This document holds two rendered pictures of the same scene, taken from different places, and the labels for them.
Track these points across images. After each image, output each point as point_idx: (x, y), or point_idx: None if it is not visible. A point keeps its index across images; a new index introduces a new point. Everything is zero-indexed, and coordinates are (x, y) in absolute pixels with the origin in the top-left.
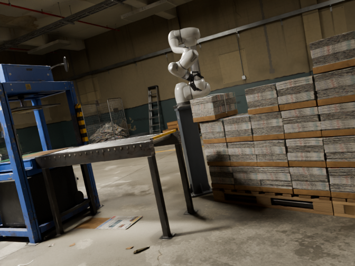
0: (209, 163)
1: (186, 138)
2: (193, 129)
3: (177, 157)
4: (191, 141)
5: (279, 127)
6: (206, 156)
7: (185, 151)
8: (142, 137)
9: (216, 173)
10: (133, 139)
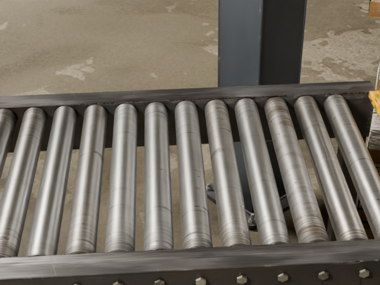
0: (376, 156)
1: (267, 44)
2: (291, 9)
3: None
4: (279, 52)
5: None
6: (374, 133)
7: (240, 83)
8: (225, 118)
9: None
10: (195, 138)
